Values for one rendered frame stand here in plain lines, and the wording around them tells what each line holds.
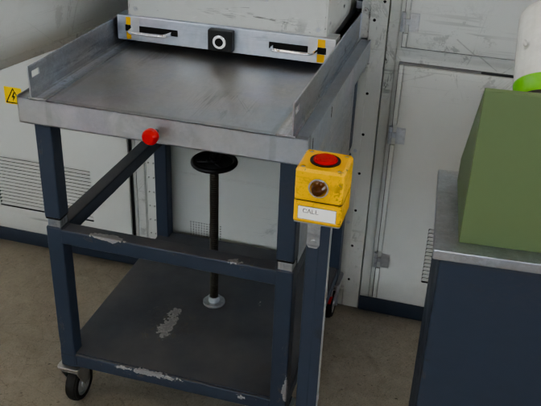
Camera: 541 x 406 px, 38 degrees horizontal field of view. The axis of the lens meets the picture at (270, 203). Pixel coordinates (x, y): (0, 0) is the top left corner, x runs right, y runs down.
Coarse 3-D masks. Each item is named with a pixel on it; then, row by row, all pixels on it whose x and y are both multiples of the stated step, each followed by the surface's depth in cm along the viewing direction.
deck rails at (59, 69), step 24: (72, 48) 174; (96, 48) 185; (120, 48) 191; (336, 48) 177; (48, 72) 166; (72, 72) 175; (336, 72) 181; (48, 96) 162; (312, 96) 160; (288, 120) 155
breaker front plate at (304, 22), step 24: (144, 0) 188; (168, 0) 186; (192, 0) 185; (216, 0) 183; (240, 0) 181; (264, 0) 179; (288, 0) 178; (312, 0) 177; (240, 24) 184; (264, 24) 182; (288, 24) 181; (312, 24) 179
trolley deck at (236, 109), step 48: (144, 48) 193; (192, 48) 194; (96, 96) 164; (144, 96) 165; (192, 96) 166; (240, 96) 167; (288, 96) 168; (336, 96) 168; (192, 144) 156; (240, 144) 153; (288, 144) 150
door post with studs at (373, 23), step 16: (368, 0) 202; (384, 0) 200; (368, 16) 204; (384, 16) 202; (368, 32) 205; (384, 32) 204; (368, 64) 209; (368, 80) 211; (368, 96) 213; (368, 112) 215; (368, 128) 217; (368, 144) 219; (368, 160) 222; (368, 176) 224; (368, 192) 226; (352, 240) 235; (352, 256) 237; (352, 272) 240; (352, 288) 243; (352, 304) 245
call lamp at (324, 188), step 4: (312, 180) 125; (316, 180) 125; (320, 180) 125; (308, 184) 126; (312, 184) 125; (316, 184) 125; (320, 184) 125; (324, 184) 125; (308, 188) 126; (312, 188) 125; (316, 188) 125; (320, 188) 124; (324, 188) 125; (328, 188) 125; (312, 192) 125; (316, 192) 125; (320, 192) 125; (324, 192) 125; (316, 196) 125; (320, 196) 125; (324, 196) 126
